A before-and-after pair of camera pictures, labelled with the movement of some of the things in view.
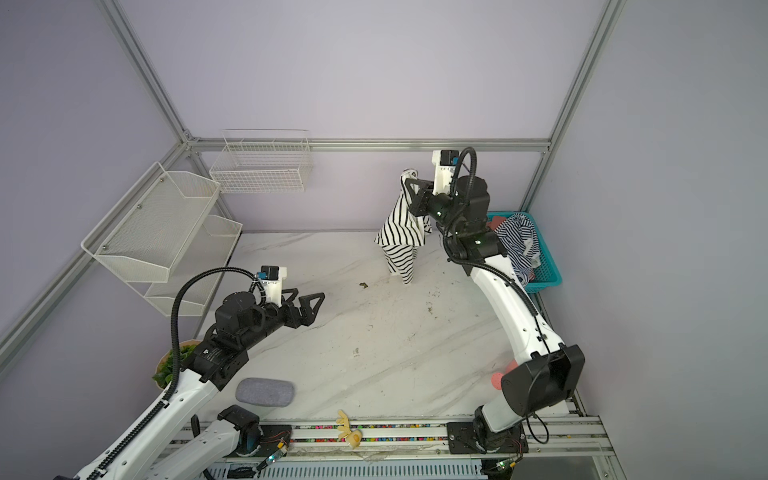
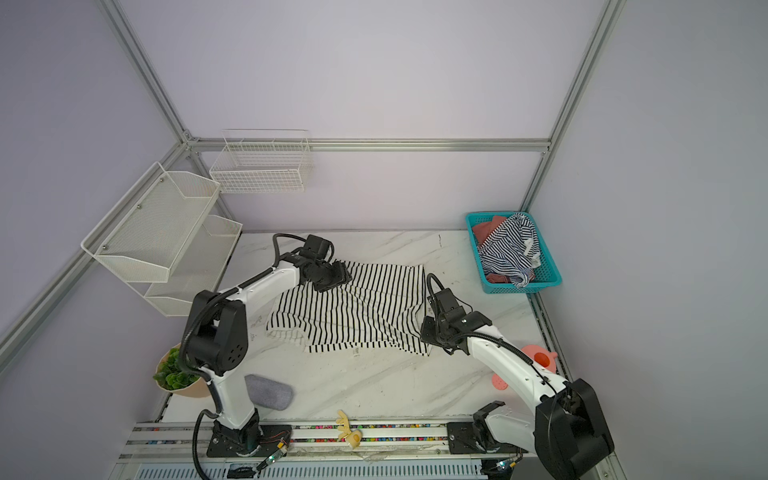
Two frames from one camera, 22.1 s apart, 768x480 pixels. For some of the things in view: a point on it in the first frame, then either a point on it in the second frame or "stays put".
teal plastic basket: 548,274 stays put
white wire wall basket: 263,161 stays put
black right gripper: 417,200 to 425,334
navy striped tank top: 522,246 stays put
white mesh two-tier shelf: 163,230 stays put
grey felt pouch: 266,392 stays put
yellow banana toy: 352,437 stays put
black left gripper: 308,316 to 342,275
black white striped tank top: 401,232 to 380,309
